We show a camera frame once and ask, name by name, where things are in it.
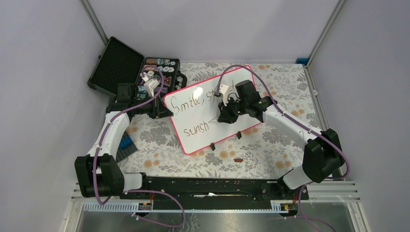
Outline black poker chip case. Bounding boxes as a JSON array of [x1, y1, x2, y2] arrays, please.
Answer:
[[87, 37, 188, 97]]

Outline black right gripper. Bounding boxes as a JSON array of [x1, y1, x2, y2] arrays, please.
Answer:
[[218, 96, 249, 124]]

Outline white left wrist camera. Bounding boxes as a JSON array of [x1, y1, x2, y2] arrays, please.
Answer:
[[142, 74, 160, 97]]

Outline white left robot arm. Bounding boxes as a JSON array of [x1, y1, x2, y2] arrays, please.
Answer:
[[74, 80, 172, 204]]

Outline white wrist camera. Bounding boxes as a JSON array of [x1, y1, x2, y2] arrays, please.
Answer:
[[142, 74, 160, 97], [214, 84, 231, 106]]

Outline blue corner bracket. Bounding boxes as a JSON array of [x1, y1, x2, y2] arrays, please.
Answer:
[[295, 58, 309, 66]]

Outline grey lego baseplate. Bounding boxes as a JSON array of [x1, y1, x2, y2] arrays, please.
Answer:
[[116, 131, 138, 163]]

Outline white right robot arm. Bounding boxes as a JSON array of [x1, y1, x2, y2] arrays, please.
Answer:
[[215, 80, 345, 199]]

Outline pink framed whiteboard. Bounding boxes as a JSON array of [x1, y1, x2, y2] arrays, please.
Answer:
[[164, 75, 260, 154]]

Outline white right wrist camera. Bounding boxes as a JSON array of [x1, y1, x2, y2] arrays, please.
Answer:
[[214, 84, 231, 106]]

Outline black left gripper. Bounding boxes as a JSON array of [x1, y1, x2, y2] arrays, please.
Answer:
[[132, 92, 173, 119]]

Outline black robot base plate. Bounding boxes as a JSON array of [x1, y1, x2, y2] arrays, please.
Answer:
[[137, 175, 308, 201]]

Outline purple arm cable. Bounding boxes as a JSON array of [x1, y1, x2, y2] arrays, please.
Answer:
[[215, 65, 351, 232], [93, 65, 187, 229]]

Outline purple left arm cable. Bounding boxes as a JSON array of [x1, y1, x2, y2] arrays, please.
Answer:
[[93, 65, 187, 229]]

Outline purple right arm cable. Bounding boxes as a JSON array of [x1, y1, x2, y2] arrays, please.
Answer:
[[215, 65, 351, 232]]

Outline blue lego brick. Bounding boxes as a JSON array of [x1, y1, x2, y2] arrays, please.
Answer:
[[119, 135, 133, 149]]

